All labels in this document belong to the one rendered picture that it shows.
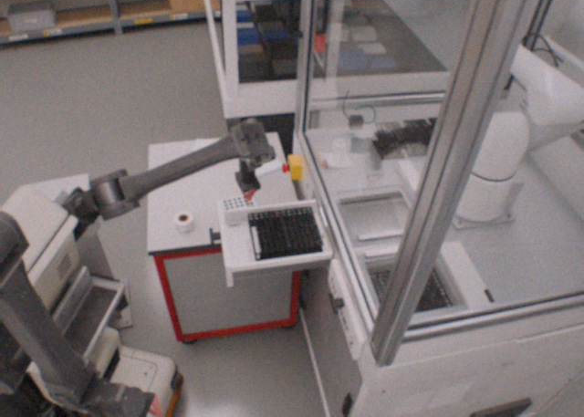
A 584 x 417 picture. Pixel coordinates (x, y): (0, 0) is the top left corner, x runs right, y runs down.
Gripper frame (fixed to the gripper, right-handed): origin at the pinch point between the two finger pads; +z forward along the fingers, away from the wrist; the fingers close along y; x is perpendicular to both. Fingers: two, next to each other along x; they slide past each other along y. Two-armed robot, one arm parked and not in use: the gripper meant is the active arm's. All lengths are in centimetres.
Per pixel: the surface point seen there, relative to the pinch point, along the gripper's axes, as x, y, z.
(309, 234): -10.5, -29.3, -5.2
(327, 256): -12.3, -38.5, -3.5
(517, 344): -47, -90, -5
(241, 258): 12.0, -25.1, 1.1
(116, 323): 64, 23, 83
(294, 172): -19.7, 2.9, -3.1
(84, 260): 66, 25, 35
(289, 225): -6.1, -23.1, -5.2
